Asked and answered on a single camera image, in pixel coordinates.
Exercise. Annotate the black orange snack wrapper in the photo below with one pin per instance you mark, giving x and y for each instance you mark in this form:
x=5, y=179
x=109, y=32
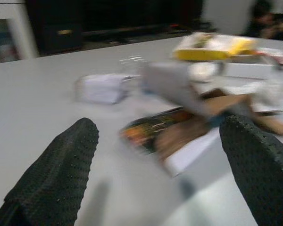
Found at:
x=151, y=131

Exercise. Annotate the black television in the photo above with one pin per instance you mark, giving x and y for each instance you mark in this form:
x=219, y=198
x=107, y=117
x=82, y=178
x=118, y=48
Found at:
x=143, y=14

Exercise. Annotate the crumpled white tissue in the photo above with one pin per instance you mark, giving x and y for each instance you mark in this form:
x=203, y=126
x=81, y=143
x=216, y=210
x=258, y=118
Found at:
x=204, y=71

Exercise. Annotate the white paper strip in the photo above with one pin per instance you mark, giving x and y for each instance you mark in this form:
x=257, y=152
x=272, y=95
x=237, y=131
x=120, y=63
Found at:
x=191, y=155

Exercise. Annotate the black TV cabinet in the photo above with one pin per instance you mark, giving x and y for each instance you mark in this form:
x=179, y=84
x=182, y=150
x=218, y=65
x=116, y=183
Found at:
x=59, y=35

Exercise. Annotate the white glass-door cabinet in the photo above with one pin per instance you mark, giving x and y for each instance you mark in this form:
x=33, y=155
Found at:
x=19, y=30

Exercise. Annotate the white foam box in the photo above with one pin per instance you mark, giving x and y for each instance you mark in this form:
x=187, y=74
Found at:
x=247, y=69

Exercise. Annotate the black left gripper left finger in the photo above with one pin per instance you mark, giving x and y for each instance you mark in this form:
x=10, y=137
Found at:
x=52, y=179

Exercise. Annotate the torn brown cardboard box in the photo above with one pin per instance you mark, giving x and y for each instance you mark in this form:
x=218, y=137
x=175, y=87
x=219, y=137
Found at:
x=169, y=82

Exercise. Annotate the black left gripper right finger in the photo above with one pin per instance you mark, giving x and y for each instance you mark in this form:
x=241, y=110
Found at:
x=261, y=179

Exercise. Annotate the person in dark clothes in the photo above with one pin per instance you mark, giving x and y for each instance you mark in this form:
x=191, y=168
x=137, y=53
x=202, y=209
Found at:
x=268, y=21

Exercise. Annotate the yellow food box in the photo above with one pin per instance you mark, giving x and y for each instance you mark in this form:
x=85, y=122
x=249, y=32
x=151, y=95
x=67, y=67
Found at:
x=200, y=54

